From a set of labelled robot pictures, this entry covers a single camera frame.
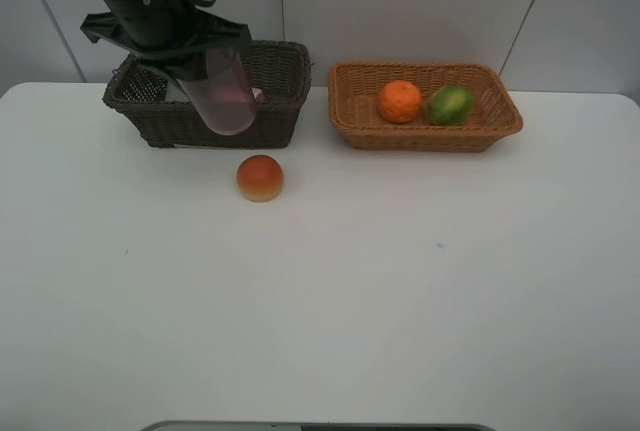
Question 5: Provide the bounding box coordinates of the translucent purple plastic cup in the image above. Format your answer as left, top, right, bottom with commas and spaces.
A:
177, 47, 257, 136

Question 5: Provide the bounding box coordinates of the pink spray bottle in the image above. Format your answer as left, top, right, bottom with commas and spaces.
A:
252, 88, 265, 103

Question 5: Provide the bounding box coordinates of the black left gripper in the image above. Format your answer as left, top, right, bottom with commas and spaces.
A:
81, 0, 252, 82

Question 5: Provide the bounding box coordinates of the orange tangerine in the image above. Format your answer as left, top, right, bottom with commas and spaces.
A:
377, 80, 422, 124

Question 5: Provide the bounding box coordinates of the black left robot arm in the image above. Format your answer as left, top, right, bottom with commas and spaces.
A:
81, 0, 252, 81

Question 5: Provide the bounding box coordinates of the orange wicker basket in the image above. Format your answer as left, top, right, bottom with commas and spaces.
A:
328, 61, 523, 153

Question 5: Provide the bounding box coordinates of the dark green rectangular bottle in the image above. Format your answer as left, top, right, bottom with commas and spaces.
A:
165, 81, 190, 103

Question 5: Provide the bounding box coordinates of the green lime fruit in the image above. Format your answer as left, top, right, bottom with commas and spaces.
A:
427, 84, 474, 126

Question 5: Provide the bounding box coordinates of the orange round bread bun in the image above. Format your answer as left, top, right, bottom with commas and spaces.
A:
236, 155, 284, 202

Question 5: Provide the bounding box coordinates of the dark brown wicker basket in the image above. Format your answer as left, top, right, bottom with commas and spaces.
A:
103, 40, 312, 149

